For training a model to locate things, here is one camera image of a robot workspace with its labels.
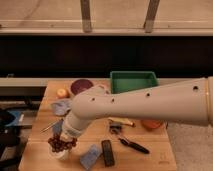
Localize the small dark toy block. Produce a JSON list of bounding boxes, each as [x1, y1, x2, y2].
[[109, 122, 122, 134]]

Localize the orange bowl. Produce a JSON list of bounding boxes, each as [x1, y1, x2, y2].
[[141, 120, 163, 130]]

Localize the purple bowl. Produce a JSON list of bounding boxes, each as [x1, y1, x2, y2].
[[70, 79, 93, 95]]

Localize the green plastic tray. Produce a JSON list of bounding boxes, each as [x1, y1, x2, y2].
[[110, 71, 158, 94]]

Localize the dark rectangular remote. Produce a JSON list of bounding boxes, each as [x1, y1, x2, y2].
[[101, 140, 115, 167]]

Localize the dark red grape bunch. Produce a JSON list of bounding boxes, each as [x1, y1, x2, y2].
[[48, 134, 77, 153]]

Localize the black handled utensil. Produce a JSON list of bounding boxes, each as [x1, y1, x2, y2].
[[117, 135, 150, 154]]

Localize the banana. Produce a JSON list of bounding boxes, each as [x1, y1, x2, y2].
[[108, 117, 135, 127]]

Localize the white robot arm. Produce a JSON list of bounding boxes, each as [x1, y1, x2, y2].
[[62, 77, 213, 138]]

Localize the blue sponge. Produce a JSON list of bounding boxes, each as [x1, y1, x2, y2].
[[80, 144, 102, 171]]

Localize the apple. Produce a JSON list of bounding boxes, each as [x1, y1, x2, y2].
[[56, 88, 70, 99]]

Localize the white paper cup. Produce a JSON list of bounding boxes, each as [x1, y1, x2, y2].
[[49, 148, 69, 161]]

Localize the grey blue cloth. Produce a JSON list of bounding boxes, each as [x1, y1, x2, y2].
[[51, 98, 71, 116]]

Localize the metal spoon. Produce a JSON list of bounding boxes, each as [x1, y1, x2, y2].
[[41, 121, 59, 132]]

